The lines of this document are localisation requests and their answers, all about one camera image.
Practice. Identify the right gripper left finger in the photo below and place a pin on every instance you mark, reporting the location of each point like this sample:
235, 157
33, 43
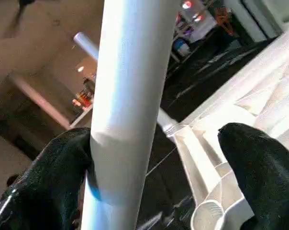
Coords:
44, 187

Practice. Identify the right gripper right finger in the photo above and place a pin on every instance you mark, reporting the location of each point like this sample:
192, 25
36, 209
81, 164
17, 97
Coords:
264, 167

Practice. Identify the white plastic table top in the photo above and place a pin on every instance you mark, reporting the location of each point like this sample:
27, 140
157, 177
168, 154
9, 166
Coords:
259, 96

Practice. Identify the white plastic table leg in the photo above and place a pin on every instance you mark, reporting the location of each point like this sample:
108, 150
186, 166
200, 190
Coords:
130, 96
89, 45

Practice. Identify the black plastic mat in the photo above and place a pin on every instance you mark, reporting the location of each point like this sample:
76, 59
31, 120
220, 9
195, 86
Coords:
197, 67

